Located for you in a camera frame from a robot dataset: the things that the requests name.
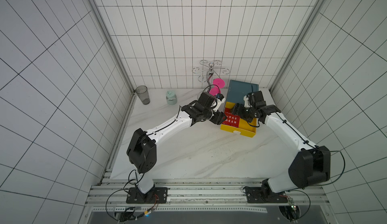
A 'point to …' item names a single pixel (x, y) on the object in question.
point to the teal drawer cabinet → (238, 90)
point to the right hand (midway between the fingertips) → (235, 109)
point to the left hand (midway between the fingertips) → (219, 118)
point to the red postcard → (231, 119)
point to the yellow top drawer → (245, 127)
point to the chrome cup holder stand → (211, 69)
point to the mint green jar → (171, 98)
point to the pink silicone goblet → (219, 84)
